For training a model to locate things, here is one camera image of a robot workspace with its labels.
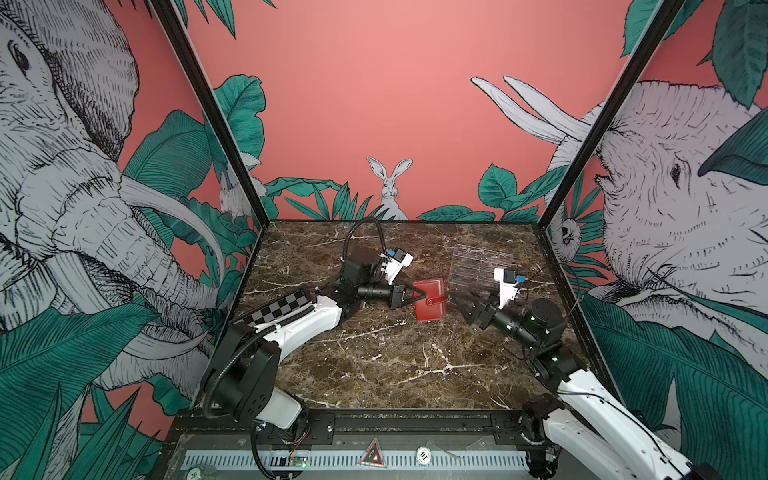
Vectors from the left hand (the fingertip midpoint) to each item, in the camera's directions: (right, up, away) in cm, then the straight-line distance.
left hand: (425, 293), depth 74 cm
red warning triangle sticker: (-13, -38, -4) cm, 40 cm away
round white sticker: (-1, -38, -4) cm, 38 cm away
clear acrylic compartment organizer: (+20, +5, +29) cm, 35 cm away
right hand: (+8, +1, -4) cm, 9 cm away
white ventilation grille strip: (-18, -39, -4) cm, 43 cm away
